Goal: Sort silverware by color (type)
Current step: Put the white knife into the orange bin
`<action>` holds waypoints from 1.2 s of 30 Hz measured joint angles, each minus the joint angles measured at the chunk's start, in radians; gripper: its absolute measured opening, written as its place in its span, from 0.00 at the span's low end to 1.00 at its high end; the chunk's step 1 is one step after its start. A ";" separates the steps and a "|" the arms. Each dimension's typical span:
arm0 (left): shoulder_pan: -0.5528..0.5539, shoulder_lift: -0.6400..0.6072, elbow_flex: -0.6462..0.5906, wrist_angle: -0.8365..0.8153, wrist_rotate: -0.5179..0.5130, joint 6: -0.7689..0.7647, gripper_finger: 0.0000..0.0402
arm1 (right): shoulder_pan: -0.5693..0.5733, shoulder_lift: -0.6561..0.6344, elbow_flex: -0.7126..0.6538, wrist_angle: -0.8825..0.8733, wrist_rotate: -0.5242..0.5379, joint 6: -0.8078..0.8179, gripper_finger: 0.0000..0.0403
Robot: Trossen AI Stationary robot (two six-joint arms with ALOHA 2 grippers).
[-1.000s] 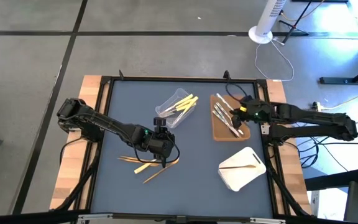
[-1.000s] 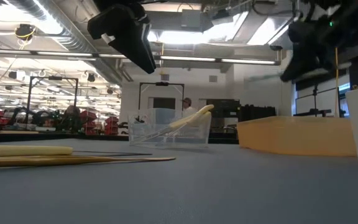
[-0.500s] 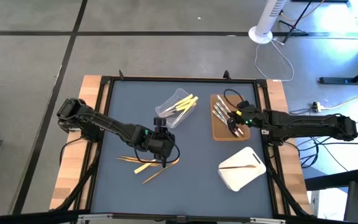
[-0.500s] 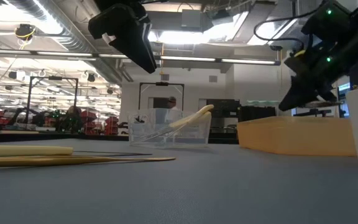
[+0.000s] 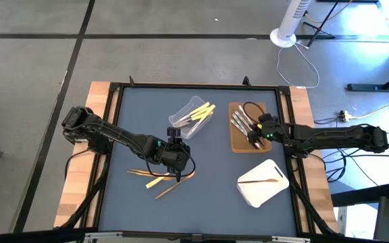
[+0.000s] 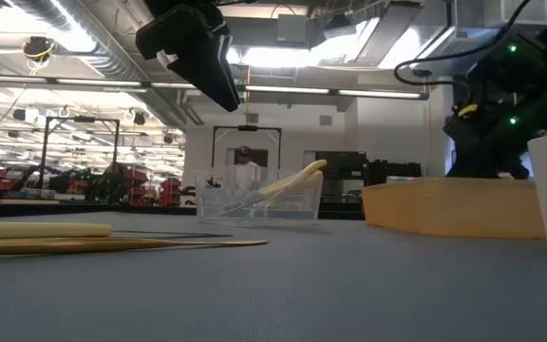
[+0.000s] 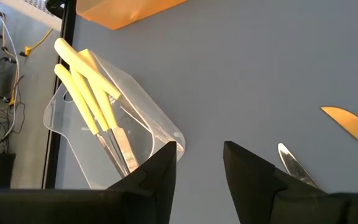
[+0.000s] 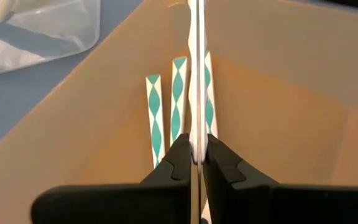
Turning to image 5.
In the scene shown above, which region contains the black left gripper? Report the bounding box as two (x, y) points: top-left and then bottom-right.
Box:
(162, 144), (191, 183)

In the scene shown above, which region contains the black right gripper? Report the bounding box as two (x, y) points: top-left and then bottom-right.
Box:
(247, 113), (285, 150)

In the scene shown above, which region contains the silver metal table knife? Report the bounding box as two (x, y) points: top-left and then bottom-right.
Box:
(237, 105), (265, 150)

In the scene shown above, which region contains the clear plastic bin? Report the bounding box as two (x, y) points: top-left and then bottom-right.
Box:
(168, 95), (215, 140)

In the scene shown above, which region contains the white plastic bin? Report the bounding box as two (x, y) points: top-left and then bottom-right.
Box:
(236, 158), (290, 209)

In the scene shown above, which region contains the brown wooden bin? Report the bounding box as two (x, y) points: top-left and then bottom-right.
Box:
(228, 101), (273, 155)

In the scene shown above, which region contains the grey-blue table mat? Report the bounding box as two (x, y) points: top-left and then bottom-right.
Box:
(99, 86), (299, 237)

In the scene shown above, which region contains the black beam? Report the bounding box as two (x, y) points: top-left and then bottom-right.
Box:
(331, 182), (389, 207)

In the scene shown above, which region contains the white tower fan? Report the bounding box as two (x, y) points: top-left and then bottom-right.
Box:
(269, 0), (312, 48)

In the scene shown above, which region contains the black desk leg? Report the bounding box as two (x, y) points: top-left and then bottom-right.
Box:
(346, 40), (389, 92)

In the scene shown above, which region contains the black tripod stand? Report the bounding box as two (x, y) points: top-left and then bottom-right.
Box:
(302, 0), (337, 48)

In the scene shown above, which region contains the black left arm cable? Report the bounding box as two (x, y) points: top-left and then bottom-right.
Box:
(142, 148), (197, 179)

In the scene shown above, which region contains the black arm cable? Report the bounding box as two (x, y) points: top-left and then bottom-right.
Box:
(142, 148), (197, 179)
(242, 101), (267, 119)

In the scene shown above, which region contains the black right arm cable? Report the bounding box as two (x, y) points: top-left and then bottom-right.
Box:
(242, 101), (267, 119)

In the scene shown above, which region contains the white fan cable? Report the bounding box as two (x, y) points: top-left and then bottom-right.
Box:
(276, 42), (320, 89)

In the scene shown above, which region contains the black cable bundle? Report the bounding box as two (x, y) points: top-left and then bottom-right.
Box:
(315, 144), (389, 186)

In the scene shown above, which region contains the beige cable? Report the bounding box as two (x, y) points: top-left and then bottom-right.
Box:
(349, 94), (389, 119)

